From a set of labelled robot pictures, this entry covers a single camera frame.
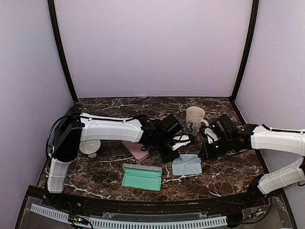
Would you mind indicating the black left corner post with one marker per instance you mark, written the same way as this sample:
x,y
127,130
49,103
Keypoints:
x,y
60,50

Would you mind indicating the black corner post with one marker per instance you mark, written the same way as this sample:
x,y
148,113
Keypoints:
x,y
246,51
60,50

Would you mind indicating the cream ceramic mug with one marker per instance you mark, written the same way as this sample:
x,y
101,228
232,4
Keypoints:
x,y
194,119

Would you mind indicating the pink glasses case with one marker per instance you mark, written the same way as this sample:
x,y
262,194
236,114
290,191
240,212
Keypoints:
x,y
135,150

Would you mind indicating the black front rail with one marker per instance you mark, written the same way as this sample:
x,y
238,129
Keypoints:
x,y
94,205

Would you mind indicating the white ceramic bowl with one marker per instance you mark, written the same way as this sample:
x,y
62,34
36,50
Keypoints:
x,y
90,148

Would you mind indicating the white slotted cable duct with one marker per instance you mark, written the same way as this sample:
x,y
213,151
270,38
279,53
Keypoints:
x,y
121,221

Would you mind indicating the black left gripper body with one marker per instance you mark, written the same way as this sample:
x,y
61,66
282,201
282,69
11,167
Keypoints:
x,y
162,144

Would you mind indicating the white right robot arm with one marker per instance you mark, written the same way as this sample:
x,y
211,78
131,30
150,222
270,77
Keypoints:
x,y
278,140

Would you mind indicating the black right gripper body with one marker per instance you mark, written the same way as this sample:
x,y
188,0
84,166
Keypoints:
x,y
224,143

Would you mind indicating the black right corner post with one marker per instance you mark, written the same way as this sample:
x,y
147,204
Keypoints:
x,y
246,51

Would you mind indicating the grey glasses case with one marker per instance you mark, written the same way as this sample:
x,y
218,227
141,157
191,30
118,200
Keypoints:
x,y
142,177

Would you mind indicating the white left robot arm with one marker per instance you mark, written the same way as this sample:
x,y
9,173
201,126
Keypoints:
x,y
75,127

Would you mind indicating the light blue cloth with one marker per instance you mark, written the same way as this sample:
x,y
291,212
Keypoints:
x,y
187,164

